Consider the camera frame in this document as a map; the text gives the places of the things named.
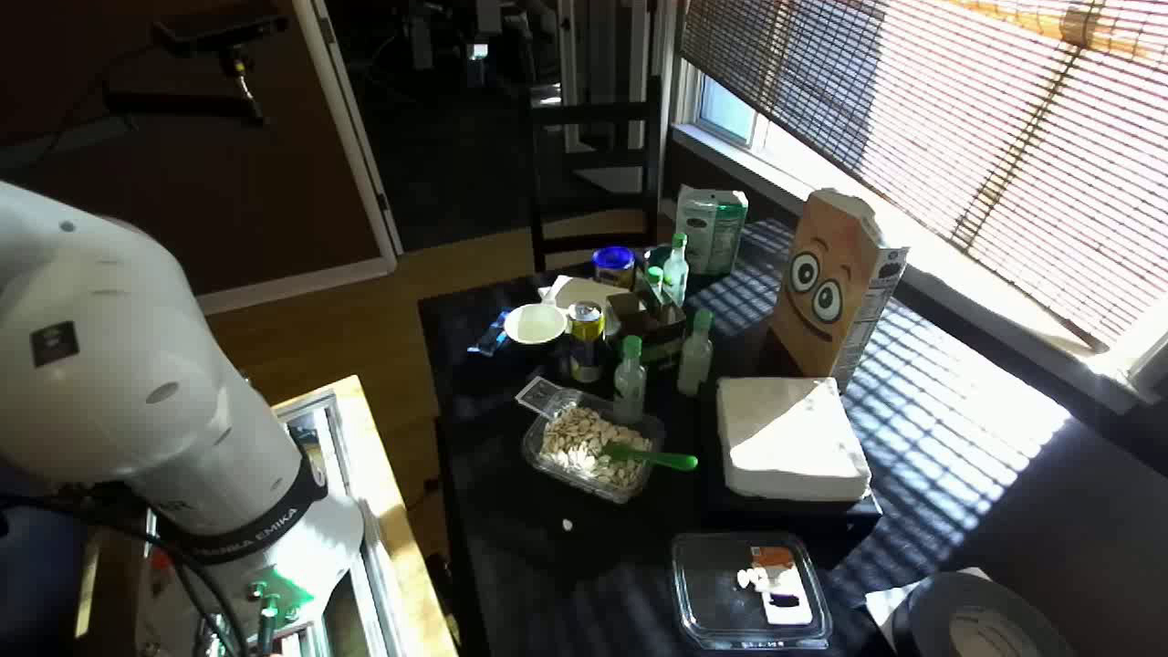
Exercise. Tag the green plastic spoon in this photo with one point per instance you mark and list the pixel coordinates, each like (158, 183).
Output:
(657, 460)

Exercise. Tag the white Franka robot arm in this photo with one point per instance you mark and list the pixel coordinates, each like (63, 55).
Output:
(111, 367)

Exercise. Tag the white round bowl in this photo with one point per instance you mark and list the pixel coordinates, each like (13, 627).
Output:
(533, 322)

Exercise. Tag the clear bottle with barcode label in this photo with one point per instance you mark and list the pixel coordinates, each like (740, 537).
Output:
(629, 382)

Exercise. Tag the blue snack packet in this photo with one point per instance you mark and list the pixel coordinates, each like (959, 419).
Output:
(490, 339)

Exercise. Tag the white bottle green cap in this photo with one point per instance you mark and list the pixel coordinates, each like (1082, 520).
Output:
(678, 275)

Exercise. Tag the clear bottle green cap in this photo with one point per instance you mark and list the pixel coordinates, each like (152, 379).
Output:
(695, 361)

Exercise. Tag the clear bag of snacks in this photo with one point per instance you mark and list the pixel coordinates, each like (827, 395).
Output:
(569, 443)

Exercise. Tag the clear container with seeds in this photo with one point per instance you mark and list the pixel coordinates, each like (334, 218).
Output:
(549, 469)

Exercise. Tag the green carton box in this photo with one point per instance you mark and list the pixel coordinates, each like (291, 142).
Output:
(699, 223)

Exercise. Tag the single loose seed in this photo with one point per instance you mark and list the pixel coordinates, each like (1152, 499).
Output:
(567, 522)

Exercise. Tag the black wooden chair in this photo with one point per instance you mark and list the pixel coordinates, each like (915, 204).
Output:
(597, 115)

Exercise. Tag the white napkin stack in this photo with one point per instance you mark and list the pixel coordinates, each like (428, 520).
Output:
(790, 440)

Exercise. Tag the brown paper bag with face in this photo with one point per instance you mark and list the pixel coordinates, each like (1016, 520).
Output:
(842, 288)

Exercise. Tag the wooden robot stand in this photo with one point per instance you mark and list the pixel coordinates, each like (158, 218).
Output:
(367, 477)

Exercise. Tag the black box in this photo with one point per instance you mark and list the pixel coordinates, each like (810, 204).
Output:
(790, 520)

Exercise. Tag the empty clear container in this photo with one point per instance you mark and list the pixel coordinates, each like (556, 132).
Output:
(706, 598)

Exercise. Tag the wide window blind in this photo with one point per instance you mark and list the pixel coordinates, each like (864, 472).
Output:
(950, 132)

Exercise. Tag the black tape roll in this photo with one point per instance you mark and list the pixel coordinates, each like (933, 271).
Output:
(971, 606)

